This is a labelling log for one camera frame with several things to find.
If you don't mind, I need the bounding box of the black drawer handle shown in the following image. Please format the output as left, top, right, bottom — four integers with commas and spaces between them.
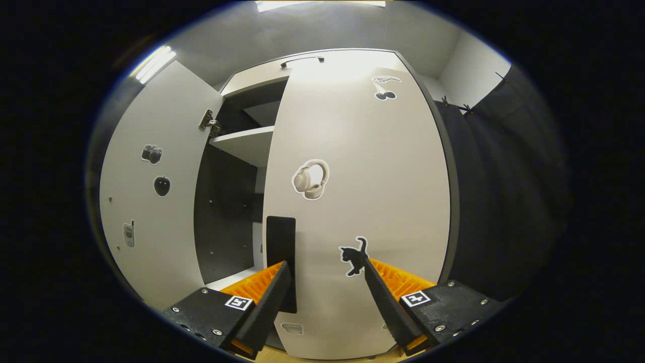
281, 56, 325, 68

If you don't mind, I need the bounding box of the metal door hinge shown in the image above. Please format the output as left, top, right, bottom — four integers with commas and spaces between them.
199, 109, 222, 138

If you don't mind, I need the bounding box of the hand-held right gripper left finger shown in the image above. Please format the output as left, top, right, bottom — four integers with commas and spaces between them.
160, 260, 293, 360

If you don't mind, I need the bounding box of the white cabinet shelf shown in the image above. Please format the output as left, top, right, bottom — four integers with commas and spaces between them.
206, 266, 265, 292
209, 126, 276, 168

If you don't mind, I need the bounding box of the white cabinet drawer front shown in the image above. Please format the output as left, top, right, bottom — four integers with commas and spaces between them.
220, 49, 409, 98

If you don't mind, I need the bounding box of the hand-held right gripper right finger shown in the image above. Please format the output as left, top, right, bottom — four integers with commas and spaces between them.
364, 257, 504, 356

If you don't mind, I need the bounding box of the ceiling light panel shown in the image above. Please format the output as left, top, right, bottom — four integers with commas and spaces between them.
254, 0, 386, 13
132, 45, 177, 85

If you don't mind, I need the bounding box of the white shoe cabinet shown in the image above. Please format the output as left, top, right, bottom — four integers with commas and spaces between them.
194, 48, 460, 353

